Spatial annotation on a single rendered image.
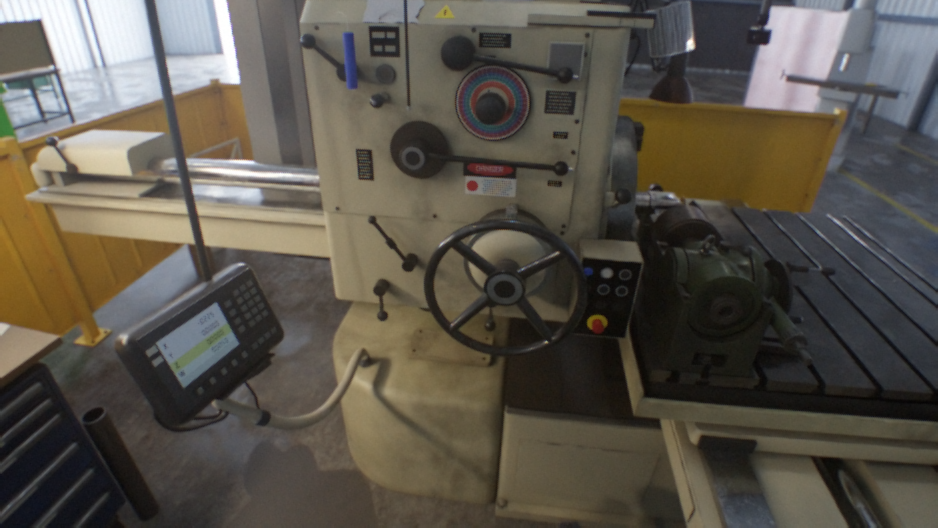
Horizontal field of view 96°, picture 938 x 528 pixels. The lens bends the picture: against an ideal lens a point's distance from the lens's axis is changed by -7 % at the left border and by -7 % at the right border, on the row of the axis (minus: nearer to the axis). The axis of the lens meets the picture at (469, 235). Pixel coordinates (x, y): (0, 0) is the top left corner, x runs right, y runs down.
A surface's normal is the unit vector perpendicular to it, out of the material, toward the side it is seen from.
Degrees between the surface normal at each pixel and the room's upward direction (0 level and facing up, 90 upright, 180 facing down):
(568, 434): 90
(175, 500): 0
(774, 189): 90
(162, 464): 0
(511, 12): 45
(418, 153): 90
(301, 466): 0
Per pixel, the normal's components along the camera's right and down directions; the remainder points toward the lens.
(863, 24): -0.70, 0.33
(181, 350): 0.87, -0.11
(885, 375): 0.02, -0.88
